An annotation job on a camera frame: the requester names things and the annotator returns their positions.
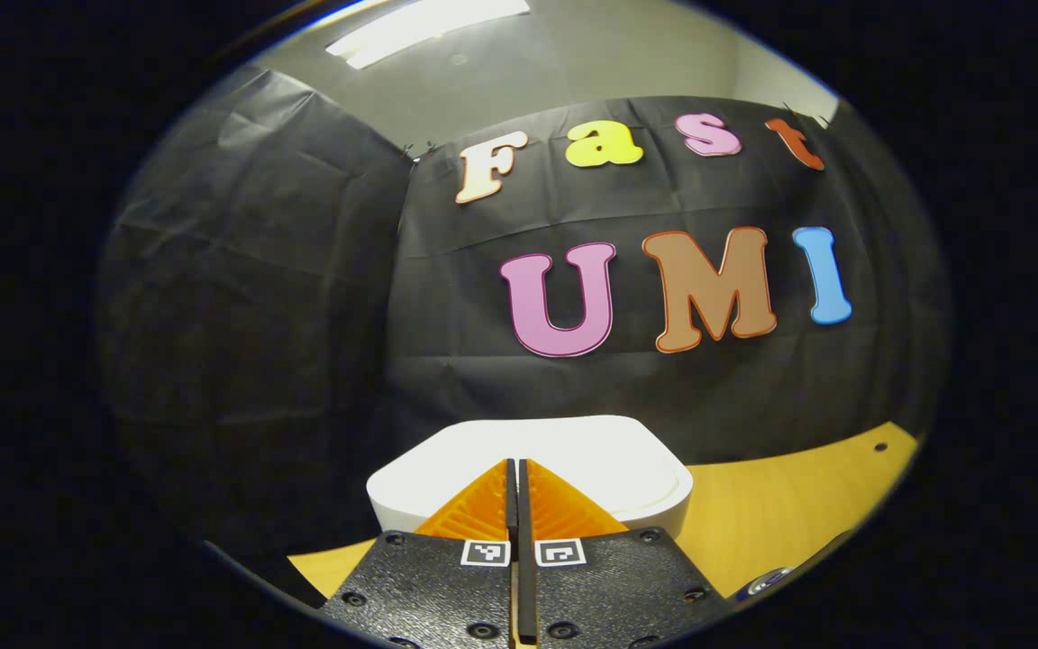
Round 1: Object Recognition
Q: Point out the ceiling light panel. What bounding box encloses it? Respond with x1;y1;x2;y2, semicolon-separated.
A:
325;0;531;70

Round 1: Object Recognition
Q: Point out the white desktop garbage bin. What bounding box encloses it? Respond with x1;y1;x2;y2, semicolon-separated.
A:
366;416;694;542

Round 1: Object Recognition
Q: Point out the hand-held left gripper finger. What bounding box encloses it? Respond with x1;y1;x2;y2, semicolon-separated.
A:
316;458;520;649
517;458;736;649

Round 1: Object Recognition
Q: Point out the black backdrop cloth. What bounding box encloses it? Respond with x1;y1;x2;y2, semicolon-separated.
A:
97;65;951;578

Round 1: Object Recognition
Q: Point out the wooden desktop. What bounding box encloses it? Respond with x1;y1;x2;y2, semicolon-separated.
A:
287;420;921;649

